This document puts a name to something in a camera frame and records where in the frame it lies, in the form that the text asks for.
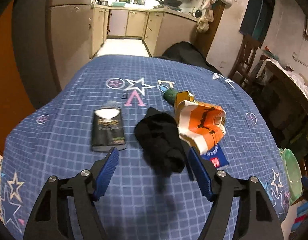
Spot orange white snack bag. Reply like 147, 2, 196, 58
176, 100, 226, 155

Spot dark wooden chair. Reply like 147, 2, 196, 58
228, 34, 260, 90

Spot green bottle cap piece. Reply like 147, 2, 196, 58
163, 88, 178, 106

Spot beige kitchen cabinets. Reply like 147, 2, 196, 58
89, 4, 197, 58

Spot orange wooden cabinet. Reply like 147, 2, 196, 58
0, 1, 35, 155

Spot yellow cardboard box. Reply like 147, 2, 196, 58
174, 91, 197, 115

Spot grey refrigerator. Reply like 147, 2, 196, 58
12, 0, 97, 110

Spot black cloth covered object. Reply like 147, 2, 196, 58
157, 41, 221, 74

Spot black sock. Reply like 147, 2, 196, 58
134, 107, 186, 177

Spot blue checkered tablecloth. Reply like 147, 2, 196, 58
0, 55, 290, 239

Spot blue white small box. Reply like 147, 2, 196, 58
201, 144, 229, 169

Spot black wok on stove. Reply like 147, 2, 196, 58
158, 0, 182, 8

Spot dark wooden dining table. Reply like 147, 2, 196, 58
254, 60, 308, 158

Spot black foil packet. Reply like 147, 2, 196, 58
91, 101, 126, 152

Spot green lined trash bin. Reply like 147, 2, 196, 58
279, 148, 303, 205

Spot white sheet on table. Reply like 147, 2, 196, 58
254, 59, 308, 100

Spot dark window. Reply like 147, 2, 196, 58
239, 0, 275, 44

